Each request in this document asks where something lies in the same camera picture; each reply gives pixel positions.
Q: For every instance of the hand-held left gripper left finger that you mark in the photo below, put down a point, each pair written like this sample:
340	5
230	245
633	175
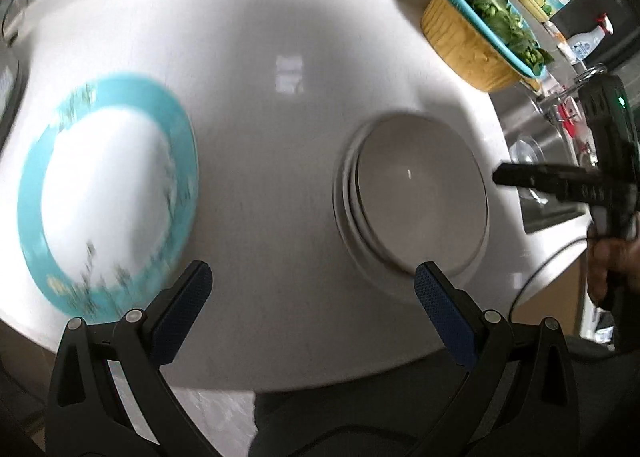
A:
182	312

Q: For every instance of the large white bowl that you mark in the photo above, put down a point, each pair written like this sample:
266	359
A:
385	269

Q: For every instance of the teal plastic colander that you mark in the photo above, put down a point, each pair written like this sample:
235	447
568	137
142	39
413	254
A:
522	69

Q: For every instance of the large teal floral plate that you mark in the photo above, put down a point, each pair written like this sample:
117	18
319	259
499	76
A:
100	187

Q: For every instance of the red silicone mat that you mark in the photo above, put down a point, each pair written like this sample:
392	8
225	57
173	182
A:
570	114

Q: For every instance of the yellow plastic basin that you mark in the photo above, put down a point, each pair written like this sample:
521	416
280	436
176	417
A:
465	47

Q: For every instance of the small white bowl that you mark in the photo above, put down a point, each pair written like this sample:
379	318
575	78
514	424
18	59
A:
422	197

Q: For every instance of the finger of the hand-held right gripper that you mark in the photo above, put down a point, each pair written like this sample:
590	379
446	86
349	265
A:
540	182

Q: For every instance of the chrome faucet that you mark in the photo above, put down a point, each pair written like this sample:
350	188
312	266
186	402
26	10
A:
550	107

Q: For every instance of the clear glass bowl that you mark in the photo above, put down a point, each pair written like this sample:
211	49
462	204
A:
527	152

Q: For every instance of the green leafy vegetables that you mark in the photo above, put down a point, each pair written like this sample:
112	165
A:
505	22

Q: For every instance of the person's right hand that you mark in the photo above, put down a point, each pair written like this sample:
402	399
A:
607	262

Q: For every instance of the white spray bottle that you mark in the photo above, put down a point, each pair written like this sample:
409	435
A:
585	42

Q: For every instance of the stainless steel sink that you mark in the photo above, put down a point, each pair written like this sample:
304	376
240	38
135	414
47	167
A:
520	117

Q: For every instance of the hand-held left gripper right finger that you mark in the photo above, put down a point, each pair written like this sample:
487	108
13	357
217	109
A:
445	317

